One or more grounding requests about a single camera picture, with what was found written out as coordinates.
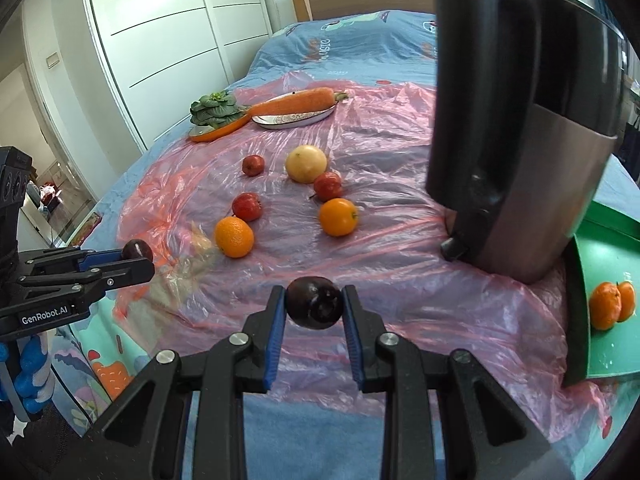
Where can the carrot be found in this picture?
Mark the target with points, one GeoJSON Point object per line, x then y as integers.
{"type": "Point", "coordinates": [295, 102]}

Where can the white oval plate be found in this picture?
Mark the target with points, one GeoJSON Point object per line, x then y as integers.
{"type": "Point", "coordinates": [292, 120]}

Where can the wooden headboard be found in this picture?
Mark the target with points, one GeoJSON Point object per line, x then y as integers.
{"type": "Point", "coordinates": [360, 0]}

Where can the black and steel kettle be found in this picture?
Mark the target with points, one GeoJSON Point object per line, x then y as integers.
{"type": "Point", "coordinates": [525, 110]}

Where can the person's left hand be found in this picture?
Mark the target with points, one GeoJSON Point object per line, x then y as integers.
{"type": "Point", "coordinates": [32, 360]}

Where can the white wall switch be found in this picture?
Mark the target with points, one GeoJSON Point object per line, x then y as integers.
{"type": "Point", "coordinates": [52, 60]}

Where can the orange plate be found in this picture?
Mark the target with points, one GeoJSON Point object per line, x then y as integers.
{"type": "Point", "coordinates": [215, 132]}

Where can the green bok choy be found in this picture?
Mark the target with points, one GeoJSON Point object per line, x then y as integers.
{"type": "Point", "coordinates": [215, 110]}

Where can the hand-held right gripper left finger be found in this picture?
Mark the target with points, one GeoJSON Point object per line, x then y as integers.
{"type": "Point", "coordinates": [274, 345]}

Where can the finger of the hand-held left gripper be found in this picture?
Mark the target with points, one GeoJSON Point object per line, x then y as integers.
{"type": "Point", "coordinates": [125, 272]}
{"type": "Point", "coordinates": [100, 257]}

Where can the blue printed bedsheet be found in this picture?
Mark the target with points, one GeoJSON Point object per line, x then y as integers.
{"type": "Point", "coordinates": [350, 40]}

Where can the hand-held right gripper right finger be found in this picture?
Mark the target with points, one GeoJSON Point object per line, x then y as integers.
{"type": "Point", "coordinates": [353, 345]}

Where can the dark purple plum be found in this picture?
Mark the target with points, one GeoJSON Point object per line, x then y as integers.
{"type": "Point", "coordinates": [137, 249]}
{"type": "Point", "coordinates": [314, 308]}

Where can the yellow grapefruit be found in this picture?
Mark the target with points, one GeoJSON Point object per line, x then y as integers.
{"type": "Point", "coordinates": [306, 163]}

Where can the white wardrobe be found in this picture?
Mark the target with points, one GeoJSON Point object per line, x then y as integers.
{"type": "Point", "coordinates": [165, 35]}

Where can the pink plastic sheet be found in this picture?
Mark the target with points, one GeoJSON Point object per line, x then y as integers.
{"type": "Point", "coordinates": [400, 240]}

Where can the small mandarin orange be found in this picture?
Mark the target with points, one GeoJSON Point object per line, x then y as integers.
{"type": "Point", "coordinates": [628, 301]}
{"type": "Point", "coordinates": [605, 306]}

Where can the green tray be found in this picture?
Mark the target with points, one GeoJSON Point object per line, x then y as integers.
{"type": "Point", "coordinates": [605, 350]}

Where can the small red apple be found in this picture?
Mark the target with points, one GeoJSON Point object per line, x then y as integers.
{"type": "Point", "coordinates": [246, 206]}
{"type": "Point", "coordinates": [253, 165]}
{"type": "Point", "coordinates": [327, 185]}

